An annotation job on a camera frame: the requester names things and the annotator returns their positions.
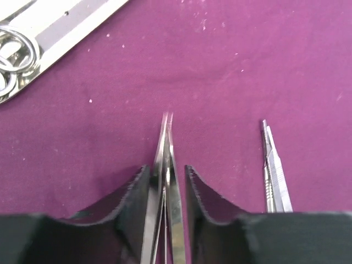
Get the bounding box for steel instrument tray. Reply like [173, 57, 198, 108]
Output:
[1, 0, 126, 104]

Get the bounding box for broad steel tweezers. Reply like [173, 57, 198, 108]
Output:
[140, 113, 168, 264]
[164, 113, 186, 263]

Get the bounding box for steel scissors in tray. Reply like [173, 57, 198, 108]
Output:
[1, 24, 41, 97]

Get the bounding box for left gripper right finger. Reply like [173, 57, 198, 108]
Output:
[185, 166, 351, 263]

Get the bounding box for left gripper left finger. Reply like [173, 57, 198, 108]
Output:
[1, 166, 150, 263]

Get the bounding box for purple surgical cloth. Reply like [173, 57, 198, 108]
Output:
[1, 1, 351, 217]

